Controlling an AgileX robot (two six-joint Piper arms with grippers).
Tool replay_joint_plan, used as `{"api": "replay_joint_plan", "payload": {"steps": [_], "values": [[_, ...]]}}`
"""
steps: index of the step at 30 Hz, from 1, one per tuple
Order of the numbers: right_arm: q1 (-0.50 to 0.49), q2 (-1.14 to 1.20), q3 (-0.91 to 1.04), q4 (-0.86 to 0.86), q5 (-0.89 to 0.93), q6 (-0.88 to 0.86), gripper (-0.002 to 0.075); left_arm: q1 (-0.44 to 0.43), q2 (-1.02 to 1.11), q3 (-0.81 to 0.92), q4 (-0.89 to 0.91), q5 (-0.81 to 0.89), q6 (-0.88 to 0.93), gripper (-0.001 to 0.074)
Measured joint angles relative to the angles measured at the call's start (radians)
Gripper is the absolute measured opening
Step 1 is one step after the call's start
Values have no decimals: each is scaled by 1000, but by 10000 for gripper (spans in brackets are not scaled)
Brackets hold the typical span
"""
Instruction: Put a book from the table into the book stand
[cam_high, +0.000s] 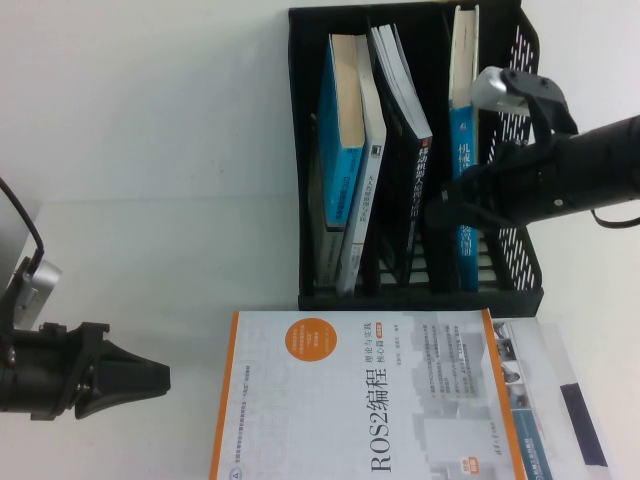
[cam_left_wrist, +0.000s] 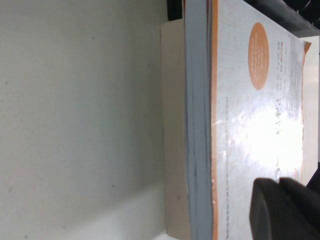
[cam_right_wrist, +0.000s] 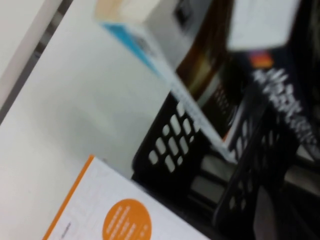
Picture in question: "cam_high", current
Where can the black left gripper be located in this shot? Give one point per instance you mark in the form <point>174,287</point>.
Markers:
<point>50,370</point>

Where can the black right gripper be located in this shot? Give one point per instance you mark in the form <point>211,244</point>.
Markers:
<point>530,185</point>

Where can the teal hardcover book yellow back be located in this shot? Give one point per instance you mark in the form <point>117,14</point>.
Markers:
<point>462,50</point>

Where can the white orange ROS2 book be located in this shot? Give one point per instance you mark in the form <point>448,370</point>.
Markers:
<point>350,400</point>

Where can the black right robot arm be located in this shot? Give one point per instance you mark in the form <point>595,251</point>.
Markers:
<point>610,155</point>

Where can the black spine robotics book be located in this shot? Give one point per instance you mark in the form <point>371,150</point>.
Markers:
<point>417,160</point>

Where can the white spine paperback book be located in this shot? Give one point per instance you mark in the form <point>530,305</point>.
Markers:
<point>367,200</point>

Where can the blue paperback book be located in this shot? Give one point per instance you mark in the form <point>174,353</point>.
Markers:
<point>342,190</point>

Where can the black plastic book stand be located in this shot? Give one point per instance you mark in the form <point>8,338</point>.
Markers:
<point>350,300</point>

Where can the white book dark purple patch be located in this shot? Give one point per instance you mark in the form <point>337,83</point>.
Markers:
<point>575,410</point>

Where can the black right camera bracket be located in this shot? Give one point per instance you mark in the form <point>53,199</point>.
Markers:
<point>547,105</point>

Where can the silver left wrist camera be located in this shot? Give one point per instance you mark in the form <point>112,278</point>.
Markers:
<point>42,280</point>

